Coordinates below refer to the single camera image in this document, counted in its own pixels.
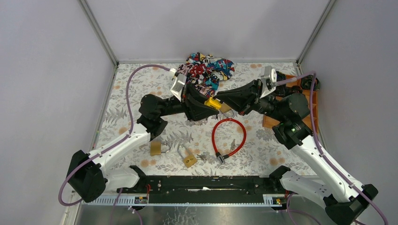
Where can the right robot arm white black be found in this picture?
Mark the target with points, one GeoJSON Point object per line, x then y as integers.
{"type": "Point", "coordinates": [342, 196]}

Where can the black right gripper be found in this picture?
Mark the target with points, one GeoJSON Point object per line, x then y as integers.
{"type": "Point", "coordinates": [240, 98]}

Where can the dark rolled fabric small centre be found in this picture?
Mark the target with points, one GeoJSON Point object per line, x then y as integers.
{"type": "Point", "coordinates": [283, 90]}

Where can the red cable lock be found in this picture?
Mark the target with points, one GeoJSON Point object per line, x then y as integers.
{"type": "Point", "coordinates": [222, 134]}

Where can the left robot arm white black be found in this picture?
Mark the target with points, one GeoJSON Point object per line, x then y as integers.
{"type": "Point", "coordinates": [90, 174]}

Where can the yellow small padlock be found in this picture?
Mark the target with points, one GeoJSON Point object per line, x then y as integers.
{"type": "Point", "coordinates": [213, 103]}

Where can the colourful comic print cloth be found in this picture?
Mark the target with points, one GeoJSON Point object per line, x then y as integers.
{"type": "Point", "coordinates": [205, 72]}

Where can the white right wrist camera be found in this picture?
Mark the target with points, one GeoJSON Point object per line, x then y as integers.
{"type": "Point", "coordinates": [268, 79]}

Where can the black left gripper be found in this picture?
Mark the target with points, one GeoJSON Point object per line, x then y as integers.
{"type": "Point", "coordinates": [185, 101]}

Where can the orange wooden compartment tray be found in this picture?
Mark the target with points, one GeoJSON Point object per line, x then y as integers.
{"type": "Point", "coordinates": [268, 122]}

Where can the brass padlock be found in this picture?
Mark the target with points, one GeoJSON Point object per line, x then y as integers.
{"type": "Point", "coordinates": [157, 148]}
{"type": "Point", "coordinates": [226, 112]}
{"type": "Point", "coordinates": [188, 157]}

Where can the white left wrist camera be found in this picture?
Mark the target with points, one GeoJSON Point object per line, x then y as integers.
{"type": "Point", "coordinates": [179, 81]}

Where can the silver padlock key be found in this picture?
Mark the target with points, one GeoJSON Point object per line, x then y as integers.
{"type": "Point", "coordinates": [202, 157]}

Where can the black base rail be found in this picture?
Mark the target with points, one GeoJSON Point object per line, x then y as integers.
{"type": "Point", "coordinates": [206, 189]}

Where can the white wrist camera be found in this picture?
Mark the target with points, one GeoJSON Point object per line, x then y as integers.
{"type": "Point", "coordinates": [268, 79]}
{"type": "Point", "coordinates": [179, 81]}

